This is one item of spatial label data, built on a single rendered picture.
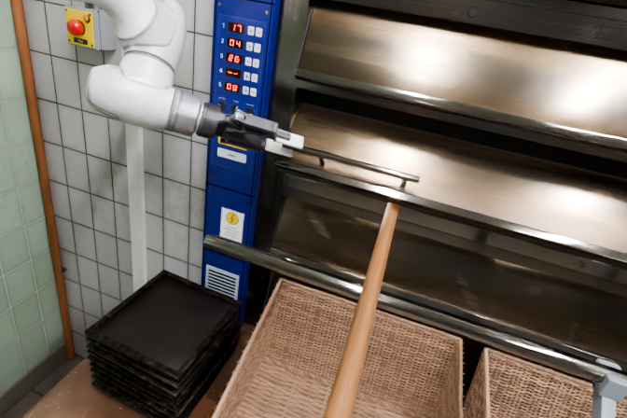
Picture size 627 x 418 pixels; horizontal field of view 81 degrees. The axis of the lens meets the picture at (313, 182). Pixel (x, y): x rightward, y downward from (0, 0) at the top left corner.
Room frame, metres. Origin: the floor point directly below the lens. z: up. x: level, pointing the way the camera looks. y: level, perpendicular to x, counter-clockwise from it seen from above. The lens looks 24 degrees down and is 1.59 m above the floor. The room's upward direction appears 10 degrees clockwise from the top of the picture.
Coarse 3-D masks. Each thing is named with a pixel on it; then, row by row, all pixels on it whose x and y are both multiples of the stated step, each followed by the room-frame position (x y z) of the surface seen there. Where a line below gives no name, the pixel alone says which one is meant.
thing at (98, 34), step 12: (72, 12) 1.01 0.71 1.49; (84, 12) 1.00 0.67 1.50; (96, 12) 1.01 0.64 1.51; (84, 24) 1.01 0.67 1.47; (96, 24) 1.00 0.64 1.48; (108, 24) 1.04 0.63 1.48; (72, 36) 1.02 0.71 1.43; (84, 36) 1.01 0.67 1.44; (96, 36) 1.00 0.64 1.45; (108, 36) 1.04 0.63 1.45; (96, 48) 1.00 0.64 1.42; (108, 48) 1.04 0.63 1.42
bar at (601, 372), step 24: (216, 240) 0.58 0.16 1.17; (264, 264) 0.55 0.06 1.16; (288, 264) 0.55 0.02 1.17; (336, 288) 0.52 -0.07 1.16; (360, 288) 0.52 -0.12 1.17; (408, 312) 0.49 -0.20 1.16; (432, 312) 0.49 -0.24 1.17; (480, 336) 0.47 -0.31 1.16; (504, 336) 0.47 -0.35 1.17; (552, 360) 0.44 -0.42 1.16; (576, 360) 0.44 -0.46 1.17; (600, 360) 0.45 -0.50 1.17; (600, 384) 0.42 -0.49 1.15; (624, 384) 0.41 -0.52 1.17; (600, 408) 0.41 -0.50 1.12
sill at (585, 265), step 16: (288, 176) 0.94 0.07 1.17; (320, 192) 0.92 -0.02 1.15; (336, 192) 0.91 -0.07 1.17; (352, 192) 0.90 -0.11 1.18; (368, 208) 0.89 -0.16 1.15; (384, 208) 0.88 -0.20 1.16; (400, 208) 0.87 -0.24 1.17; (432, 224) 0.85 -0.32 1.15; (448, 224) 0.84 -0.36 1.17; (464, 224) 0.83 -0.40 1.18; (480, 240) 0.82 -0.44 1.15; (496, 240) 0.81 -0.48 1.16; (512, 240) 0.80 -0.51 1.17; (528, 256) 0.79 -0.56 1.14; (544, 256) 0.79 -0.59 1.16; (560, 256) 0.78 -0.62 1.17; (576, 256) 0.77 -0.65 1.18; (592, 272) 0.76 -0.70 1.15; (608, 272) 0.76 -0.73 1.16; (624, 272) 0.75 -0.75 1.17
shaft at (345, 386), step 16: (384, 224) 0.71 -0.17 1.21; (384, 240) 0.64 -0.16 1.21; (384, 256) 0.59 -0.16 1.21; (368, 272) 0.53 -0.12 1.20; (368, 288) 0.48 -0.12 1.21; (368, 304) 0.44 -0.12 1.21; (368, 320) 0.41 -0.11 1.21; (352, 336) 0.38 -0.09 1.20; (368, 336) 0.39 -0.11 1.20; (352, 352) 0.35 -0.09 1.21; (352, 368) 0.33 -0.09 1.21; (336, 384) 0.30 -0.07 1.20; (352, 384) 0.30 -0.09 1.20; (336, 400) 0.28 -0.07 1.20; (352, 400) 0.29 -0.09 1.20; (336, 416) 0.26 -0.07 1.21
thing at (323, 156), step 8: (304, 152) 0.82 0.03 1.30; (312, 152) 0.81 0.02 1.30; (320, 152) 0.81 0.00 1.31; (320, 160) 0.83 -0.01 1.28; (336, 160) 0.80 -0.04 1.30; (344, 160) 0.80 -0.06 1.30; (352, 160) 0.80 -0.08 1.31; (368, 168) 0.78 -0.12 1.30; (376, 168) 0.78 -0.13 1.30; (384, 168) 0.78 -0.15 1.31; (392, 176) 0.78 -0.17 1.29; (400, 176) 0.77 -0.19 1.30; (408, 176) 0.76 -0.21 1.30; (416, 176) 0.76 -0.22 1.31; (400, 184) 0.80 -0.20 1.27
